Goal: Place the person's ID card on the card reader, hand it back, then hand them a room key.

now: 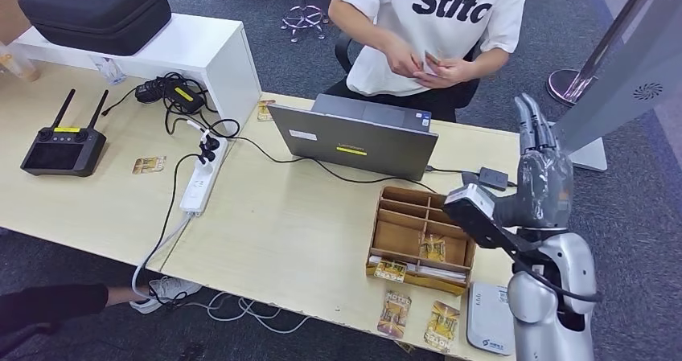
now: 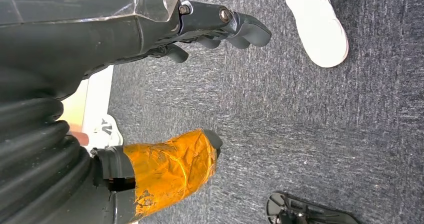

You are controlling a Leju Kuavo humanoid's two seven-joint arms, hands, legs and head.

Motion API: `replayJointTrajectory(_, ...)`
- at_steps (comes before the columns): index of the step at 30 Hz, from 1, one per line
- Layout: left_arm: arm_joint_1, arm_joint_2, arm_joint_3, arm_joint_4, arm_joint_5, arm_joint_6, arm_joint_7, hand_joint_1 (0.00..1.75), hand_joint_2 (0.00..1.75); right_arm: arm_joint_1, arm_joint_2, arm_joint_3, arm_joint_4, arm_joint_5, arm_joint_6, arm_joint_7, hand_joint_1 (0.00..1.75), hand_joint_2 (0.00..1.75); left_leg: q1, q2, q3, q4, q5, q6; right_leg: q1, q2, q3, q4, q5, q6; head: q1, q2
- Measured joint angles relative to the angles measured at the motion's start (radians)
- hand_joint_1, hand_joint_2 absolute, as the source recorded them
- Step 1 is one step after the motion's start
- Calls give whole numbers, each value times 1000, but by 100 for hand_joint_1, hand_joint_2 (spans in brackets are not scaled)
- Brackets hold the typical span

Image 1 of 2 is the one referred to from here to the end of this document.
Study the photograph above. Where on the black power adapter yellow label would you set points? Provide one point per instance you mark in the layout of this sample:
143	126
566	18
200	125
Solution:
184	98

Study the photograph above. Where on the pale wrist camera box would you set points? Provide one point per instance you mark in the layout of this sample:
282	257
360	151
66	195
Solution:
471	199

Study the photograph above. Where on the clear plastic bottle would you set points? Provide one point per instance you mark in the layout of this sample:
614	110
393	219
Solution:
109	71

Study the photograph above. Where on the person's left forearm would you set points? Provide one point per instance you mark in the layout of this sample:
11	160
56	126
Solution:
490	63

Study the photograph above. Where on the black zip carrying case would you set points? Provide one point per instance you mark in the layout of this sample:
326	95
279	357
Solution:
96	12

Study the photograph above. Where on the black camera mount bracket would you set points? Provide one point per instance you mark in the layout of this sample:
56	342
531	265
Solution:
479	230

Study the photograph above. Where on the person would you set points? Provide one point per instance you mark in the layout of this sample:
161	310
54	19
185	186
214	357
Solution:
442	33
48	308

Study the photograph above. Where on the pale ID card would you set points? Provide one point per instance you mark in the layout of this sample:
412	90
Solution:
429	64

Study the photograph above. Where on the clear plastic cup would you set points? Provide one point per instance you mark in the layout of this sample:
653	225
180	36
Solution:
21	68

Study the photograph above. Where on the black power plug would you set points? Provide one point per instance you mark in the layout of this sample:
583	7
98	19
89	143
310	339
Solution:
212	143
205	156

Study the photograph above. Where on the person's left hand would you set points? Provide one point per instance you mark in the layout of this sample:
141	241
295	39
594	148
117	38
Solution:
453	71

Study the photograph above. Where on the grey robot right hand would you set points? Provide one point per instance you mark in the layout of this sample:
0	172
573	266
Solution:
543	188

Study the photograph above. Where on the chrome base stool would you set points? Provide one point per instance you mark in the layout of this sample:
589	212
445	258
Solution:
302	15

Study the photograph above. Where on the small black usb device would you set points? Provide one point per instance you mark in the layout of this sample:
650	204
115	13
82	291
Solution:
493	178

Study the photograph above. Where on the gold hotel key card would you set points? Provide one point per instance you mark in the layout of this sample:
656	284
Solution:
432	248
149	164
395	314
390	270
441	325
265	110

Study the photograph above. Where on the white desk shelf riser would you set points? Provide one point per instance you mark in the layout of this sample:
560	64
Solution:
202	44

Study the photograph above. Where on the white sneaker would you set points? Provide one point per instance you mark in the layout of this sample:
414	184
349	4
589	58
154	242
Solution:
168	290

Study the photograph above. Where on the wooden compartment tray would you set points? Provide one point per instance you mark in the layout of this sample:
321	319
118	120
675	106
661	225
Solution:
397	239

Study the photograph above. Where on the grey laptop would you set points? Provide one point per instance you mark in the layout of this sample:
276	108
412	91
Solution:
346	140

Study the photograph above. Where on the black remote controller with antennas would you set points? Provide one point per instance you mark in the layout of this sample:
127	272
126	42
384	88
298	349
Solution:
64	153

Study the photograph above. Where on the grey kiosk stand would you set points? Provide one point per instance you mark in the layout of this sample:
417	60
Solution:
623	81

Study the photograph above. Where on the person's right hand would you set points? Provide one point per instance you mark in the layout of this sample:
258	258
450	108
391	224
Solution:
402	57

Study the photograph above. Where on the white power strip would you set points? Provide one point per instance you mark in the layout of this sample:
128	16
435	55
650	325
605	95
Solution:
200	188

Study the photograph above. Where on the person's right forearm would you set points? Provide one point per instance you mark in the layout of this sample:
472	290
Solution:
362	28

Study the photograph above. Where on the stack of white cards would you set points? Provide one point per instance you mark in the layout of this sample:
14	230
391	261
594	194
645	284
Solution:
437	273

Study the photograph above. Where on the chrome round base pole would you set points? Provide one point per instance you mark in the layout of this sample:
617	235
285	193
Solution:
565	87

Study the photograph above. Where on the white card reader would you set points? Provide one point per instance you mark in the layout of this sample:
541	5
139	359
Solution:
487	316

